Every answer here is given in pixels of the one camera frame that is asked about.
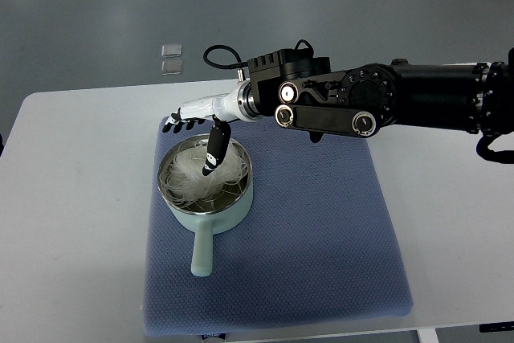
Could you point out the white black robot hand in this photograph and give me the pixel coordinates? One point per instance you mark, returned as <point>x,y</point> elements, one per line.
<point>221,109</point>

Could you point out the white vermicelli bundle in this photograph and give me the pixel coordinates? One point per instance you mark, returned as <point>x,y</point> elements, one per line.
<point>186,179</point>

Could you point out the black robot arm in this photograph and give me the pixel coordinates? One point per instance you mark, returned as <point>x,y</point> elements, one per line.
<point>302,92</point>

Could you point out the mint green steel pot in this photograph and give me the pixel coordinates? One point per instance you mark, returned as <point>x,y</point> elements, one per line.
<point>206,225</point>

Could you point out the upper clear floor tile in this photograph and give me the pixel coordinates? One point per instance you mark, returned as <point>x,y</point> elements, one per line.
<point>170,50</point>

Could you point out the blue textured mat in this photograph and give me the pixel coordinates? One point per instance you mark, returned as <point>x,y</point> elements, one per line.
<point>317,245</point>

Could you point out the wire steaming rack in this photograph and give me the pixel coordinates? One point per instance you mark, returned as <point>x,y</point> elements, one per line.
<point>219,200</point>

